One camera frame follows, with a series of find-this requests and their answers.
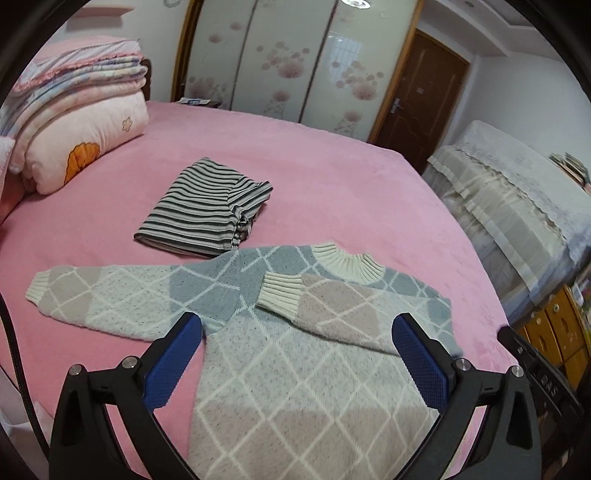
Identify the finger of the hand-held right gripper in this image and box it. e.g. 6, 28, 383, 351
497, 325, 539, 370

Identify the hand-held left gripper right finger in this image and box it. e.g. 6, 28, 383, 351
392, 311, 542, 480

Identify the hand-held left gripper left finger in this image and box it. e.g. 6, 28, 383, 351
48, 311, 204, 480

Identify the diamond pattern knit sweater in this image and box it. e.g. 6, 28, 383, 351
25, 241, 463, 480

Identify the yellow cabinet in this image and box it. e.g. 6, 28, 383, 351
519, 284, 591, 388

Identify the beige pleated cover cloth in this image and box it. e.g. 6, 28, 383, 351
422, 157, 570, 324

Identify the black white striped garment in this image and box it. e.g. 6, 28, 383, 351
134, 157, 274, 258

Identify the pink plush bed blanket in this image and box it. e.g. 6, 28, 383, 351
0, 99, 522, 480

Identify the white lace cover cloth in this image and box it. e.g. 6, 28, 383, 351
427, 120, 591, 259

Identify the stack of books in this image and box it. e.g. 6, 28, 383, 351
549, 152, 591, 186

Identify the blue and white packet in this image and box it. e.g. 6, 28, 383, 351
178, 97, 222, 110

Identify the brown wooden door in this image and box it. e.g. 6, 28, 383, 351
369, 28, 471, 174

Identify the dark wooden headboard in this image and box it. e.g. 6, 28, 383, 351
140, 58, 153, 102

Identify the pastel floral folded quilt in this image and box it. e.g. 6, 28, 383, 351
0, 58, 151, 139

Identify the pink scalloped folded blanket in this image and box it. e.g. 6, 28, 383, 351
9, 37, 141, 93

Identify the floral sliding door wardrobe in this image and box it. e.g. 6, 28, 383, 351
171, 0, 423, 145

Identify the black cable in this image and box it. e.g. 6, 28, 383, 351
0, 295, 51, 457

